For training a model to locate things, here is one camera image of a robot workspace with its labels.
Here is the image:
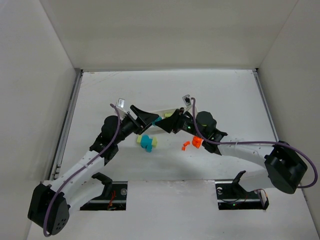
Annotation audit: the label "aluminium rail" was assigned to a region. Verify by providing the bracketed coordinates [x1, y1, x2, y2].
[249, 69, 280, 142]
[46, 68, 84, 180]

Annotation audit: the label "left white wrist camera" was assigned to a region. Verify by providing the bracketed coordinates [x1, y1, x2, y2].
[116, 98, 129, 119]

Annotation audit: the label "orange round lego piece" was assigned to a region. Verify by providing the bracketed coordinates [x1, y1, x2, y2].
[192, 136, 203, 149]

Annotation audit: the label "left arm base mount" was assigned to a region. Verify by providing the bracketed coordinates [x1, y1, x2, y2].
[79, 172, 128, 211]

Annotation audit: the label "purple cable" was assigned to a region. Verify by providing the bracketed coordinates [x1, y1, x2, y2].
[42, 103, 123, 237]
[189, 97, 318, 189]

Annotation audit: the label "blue lego brick pair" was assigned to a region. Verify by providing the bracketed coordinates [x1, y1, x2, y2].
[152, 116, 163, 126]

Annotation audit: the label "blue lego block cluster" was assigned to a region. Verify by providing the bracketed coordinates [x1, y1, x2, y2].
[140, 135, 153, 153]

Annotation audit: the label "white three-compartment tray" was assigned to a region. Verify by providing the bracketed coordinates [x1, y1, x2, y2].
[146, 107, 177, 134]

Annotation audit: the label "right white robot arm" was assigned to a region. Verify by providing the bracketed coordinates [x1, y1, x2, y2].
[155, 109, 308, 194]

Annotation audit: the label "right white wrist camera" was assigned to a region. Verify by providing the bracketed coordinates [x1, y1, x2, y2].
[182, 94, 193, 113]

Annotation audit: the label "left aluminium rail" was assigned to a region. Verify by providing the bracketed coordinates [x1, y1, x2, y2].
[46, 68, 84, 180]

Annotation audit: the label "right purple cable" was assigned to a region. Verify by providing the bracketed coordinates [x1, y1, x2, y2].
[189, 97, 318, 189]

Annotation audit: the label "small orange lego pieces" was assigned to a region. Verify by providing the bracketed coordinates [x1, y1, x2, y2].
[181, 141, 191, 151]

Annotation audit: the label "green lego brick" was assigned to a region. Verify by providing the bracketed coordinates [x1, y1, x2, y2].
[136, 135, 142, 144]
[164, 112, 173, 118]
[151, 137, 158, 148]

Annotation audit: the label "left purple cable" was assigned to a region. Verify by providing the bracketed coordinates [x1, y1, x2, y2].
[42, 103, 123, 237]

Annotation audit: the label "right aluminium rail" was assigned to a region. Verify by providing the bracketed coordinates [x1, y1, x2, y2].
[249, 69, 280, 142]

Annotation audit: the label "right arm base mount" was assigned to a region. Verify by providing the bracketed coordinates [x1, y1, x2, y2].
[215, 171, 270, 211]

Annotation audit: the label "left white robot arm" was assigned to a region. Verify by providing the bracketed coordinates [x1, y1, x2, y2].
[27, 105, 159, 237]

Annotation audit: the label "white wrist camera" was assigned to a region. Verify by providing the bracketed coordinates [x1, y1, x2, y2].
[182, 94, 193, 113]
[116, 98, 129, 119]

